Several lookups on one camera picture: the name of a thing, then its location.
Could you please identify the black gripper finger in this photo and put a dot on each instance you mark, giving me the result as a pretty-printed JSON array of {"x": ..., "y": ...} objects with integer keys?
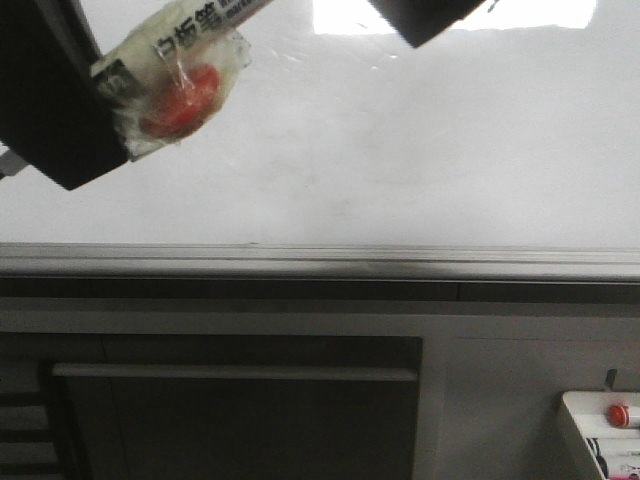
[
  {"x": 420, "y": 21},
  {"x": 52, "y": 115}
]

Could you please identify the white whiteboard marker with tape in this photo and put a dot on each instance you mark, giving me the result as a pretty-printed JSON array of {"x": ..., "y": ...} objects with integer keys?
[{"x": 173, "y": 72}]

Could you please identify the dark cabinet door panel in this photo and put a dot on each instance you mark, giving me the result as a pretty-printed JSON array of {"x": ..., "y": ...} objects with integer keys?
[{"x": 214, "y": 422}]

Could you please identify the red capped marker in tray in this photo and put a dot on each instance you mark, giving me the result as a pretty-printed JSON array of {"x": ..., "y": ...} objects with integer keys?
[{"x": 623, "y": 416}]

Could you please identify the white storage tray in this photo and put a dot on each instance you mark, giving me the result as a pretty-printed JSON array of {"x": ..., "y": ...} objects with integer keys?
[{"x": 598, "y": 448}]

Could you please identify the white whiteboard with aluminium frame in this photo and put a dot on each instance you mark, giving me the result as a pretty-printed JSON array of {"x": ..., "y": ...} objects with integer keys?
[{"x": 505, "y": 148}]

